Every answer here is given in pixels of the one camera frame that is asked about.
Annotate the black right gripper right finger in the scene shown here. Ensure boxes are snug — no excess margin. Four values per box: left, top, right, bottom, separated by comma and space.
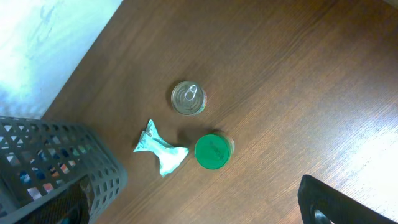
298, 175, 397, 224

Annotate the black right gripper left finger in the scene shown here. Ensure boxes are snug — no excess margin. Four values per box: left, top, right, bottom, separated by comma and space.
24, 177, 93, 224

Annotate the teal plastic packet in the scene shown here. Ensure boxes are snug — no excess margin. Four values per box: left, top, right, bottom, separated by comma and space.
134, 119, 189, 177

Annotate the green-lidded glass jar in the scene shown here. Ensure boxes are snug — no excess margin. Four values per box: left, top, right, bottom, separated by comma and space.
195, 132, 235, 170

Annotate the silver pull-tab tin can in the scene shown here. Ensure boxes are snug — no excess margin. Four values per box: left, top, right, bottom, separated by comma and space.
171, 80, 207, 116

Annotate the grey plastic lattice basket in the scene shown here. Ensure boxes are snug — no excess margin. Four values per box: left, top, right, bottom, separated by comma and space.
1, 116, 127, 223

